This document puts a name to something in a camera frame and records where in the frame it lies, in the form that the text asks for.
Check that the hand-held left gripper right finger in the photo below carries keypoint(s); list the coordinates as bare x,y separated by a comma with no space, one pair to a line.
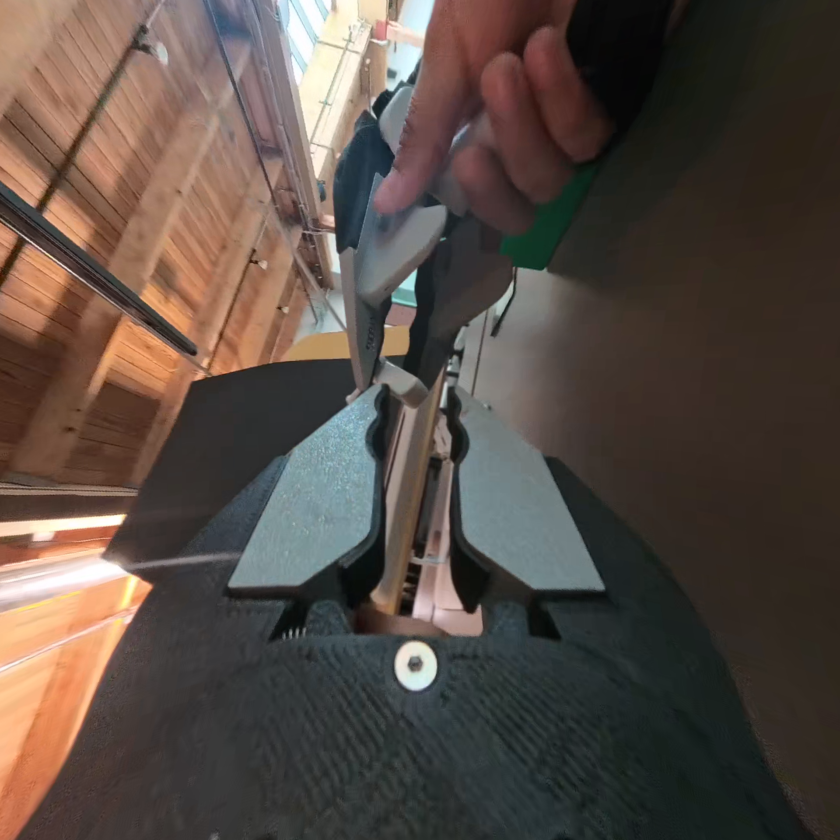
518,512

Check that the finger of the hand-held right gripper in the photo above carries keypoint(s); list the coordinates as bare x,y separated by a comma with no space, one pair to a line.
459,282
358,308

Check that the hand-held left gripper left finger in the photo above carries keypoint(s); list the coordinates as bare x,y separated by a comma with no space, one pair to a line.
308,505

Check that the green plastic bin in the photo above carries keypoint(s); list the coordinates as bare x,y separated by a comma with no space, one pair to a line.
544,229

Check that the person's right hand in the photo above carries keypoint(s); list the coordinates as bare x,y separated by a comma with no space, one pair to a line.
525,79

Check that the wooden book stand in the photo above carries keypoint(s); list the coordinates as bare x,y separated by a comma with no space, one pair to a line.
216,426

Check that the black ceiling track rail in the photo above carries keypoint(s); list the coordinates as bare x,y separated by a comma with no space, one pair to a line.
92,269

